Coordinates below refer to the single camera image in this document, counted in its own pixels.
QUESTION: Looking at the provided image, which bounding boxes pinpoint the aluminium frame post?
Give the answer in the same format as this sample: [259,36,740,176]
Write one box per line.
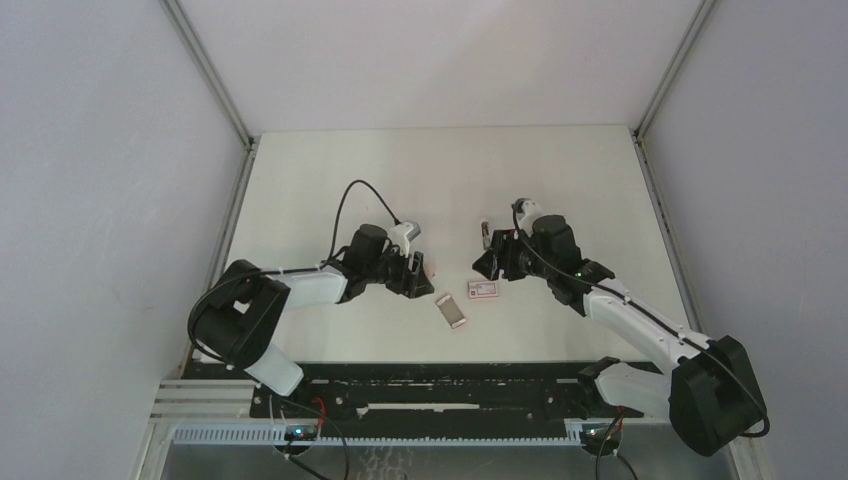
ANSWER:
[630,0,722,331]
[158,0,258,372]

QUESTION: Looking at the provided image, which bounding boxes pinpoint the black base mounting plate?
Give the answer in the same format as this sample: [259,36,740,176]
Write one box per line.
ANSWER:
[249,362,621,440]

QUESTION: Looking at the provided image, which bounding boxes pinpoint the right black camera cable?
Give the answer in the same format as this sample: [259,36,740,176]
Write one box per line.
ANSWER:
[511,201,772,440]

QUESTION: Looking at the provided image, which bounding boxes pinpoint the left black camera cable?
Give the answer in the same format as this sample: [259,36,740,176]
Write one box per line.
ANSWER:
[186,179,403,362]

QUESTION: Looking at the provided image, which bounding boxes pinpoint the red staple box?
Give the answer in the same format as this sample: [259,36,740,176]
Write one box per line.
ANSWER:
[467,281,499,300]

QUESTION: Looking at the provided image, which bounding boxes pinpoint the left aluminium frame post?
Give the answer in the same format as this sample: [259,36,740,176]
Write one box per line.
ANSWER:
[158,0,258,372]

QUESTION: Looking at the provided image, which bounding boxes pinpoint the cardboard staple box tray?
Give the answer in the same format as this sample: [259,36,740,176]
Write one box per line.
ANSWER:
[436,294,467,329]

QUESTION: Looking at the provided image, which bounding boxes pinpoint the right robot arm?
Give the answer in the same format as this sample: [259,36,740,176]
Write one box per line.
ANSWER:
[472,215,771,456]

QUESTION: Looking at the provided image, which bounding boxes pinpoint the white mini stapler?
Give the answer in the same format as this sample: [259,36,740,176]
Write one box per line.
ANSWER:
[480,220,492,250]

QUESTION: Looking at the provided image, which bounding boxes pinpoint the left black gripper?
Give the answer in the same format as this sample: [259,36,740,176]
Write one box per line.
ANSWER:
[364,242,433,299]

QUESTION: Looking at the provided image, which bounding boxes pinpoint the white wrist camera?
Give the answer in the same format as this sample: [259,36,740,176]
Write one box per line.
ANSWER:
[388,220,421,257]
[512,198,545,236]

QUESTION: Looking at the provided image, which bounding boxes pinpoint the white slotted cable duct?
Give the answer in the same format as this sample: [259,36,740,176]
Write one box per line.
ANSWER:
[170,423,598,448]

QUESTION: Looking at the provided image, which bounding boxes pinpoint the black camera cable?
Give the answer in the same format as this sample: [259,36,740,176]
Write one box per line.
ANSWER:
[186,179,403,362]
[511,201,772,440]

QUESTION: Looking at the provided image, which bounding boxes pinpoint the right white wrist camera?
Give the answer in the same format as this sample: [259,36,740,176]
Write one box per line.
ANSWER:
[512,198,545,236]

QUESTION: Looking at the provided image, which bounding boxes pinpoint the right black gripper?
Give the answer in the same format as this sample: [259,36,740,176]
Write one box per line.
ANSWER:
[473,227,555,282]

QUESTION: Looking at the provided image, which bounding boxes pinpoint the right aluminium frame post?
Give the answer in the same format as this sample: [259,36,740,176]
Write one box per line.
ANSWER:
[630,0,722,331]

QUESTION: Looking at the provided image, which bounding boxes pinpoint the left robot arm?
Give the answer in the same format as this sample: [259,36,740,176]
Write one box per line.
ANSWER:
[187,221,434,417]

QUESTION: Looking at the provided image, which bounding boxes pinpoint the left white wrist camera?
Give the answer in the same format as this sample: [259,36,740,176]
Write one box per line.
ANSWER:
[388,220,421,257]

